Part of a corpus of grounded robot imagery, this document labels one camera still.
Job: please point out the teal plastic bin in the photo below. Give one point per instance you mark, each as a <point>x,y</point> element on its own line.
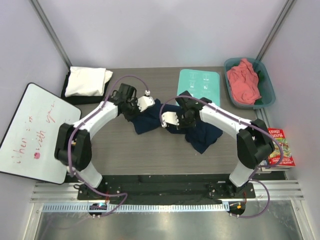
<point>257,66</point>

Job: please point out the folded black t shirt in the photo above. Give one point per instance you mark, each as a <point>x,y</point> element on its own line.
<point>81,100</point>

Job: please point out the book under red book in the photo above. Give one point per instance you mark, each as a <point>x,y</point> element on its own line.
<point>265,167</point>

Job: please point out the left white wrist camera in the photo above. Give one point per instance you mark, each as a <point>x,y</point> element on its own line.
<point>145,102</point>

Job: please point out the teal instruction mat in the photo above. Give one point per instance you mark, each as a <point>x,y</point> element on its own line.
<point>200,83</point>

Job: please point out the folded white t shirt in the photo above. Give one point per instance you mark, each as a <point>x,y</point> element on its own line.
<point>87,81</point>

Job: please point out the red storey house book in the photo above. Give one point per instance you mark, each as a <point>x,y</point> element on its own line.
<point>287,159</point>

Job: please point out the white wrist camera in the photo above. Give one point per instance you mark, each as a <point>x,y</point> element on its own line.
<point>145,102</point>
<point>169,118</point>

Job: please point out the pink crumpled t shirt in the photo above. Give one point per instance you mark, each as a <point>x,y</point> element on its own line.
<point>243,82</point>

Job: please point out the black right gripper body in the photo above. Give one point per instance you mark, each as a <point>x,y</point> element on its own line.
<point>185,121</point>

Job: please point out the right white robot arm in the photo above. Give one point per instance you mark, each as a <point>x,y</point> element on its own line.
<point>253,142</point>

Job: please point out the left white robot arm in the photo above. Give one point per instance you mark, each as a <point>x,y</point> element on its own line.
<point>74,141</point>

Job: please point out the navy blue t shirt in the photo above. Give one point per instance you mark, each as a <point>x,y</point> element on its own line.
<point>201,136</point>

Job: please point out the perforated white cable duct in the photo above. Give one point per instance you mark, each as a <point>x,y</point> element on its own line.
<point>97,207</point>

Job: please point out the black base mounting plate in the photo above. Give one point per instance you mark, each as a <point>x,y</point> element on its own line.
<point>174,189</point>

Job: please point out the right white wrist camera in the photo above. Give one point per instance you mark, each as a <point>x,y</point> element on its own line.
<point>169,118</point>

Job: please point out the white dry-erase board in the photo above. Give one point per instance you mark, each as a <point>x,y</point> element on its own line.
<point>27,149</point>

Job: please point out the green t shirt in bin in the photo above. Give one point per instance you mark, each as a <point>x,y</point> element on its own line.
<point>261,88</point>

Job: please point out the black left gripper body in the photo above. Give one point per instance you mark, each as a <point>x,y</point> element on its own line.
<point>132,109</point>

